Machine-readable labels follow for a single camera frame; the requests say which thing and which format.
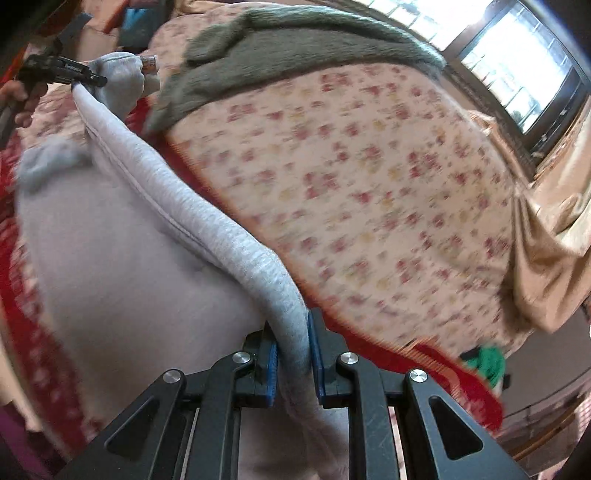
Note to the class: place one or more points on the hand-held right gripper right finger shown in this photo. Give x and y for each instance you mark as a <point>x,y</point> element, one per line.
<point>317,355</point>

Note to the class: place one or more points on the beige curtain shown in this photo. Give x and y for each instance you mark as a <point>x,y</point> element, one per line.
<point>545,240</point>

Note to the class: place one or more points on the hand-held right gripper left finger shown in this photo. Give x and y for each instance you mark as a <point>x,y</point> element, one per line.
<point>270,369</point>

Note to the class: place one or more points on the grey-green fleece blanket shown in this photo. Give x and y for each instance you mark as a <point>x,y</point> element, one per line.
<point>286,50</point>

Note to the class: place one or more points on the person's left hand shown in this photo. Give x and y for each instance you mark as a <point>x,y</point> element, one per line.
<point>21,101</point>

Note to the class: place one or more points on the grey sweatshirt garment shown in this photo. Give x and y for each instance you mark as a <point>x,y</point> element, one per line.
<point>138,277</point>

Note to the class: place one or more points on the green cloth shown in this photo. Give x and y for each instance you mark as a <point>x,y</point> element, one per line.
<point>487,364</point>

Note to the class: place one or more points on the window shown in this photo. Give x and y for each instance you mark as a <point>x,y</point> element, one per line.
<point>512,60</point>

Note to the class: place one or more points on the floral bed sheet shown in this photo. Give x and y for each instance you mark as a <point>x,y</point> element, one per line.
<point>351,194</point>

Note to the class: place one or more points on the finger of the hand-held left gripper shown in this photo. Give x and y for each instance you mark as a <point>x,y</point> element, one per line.
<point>64,71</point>

